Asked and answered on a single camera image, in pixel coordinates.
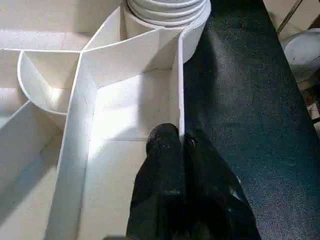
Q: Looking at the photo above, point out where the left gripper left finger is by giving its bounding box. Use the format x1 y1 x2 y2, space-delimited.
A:
125 123 188 240

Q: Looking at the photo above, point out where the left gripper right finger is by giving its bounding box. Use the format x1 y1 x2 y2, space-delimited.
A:
182 128 263 240

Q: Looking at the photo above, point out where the white plastic table top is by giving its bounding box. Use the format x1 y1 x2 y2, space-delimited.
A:
0 0 213 240

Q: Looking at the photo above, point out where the white plastic table leg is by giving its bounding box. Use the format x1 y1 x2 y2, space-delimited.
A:
125 0 212 29

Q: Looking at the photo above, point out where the black work mat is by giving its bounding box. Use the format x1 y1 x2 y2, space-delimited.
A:
180 0 320 240

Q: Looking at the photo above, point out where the black metal stand leg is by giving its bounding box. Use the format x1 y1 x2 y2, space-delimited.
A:
276 0 304 35

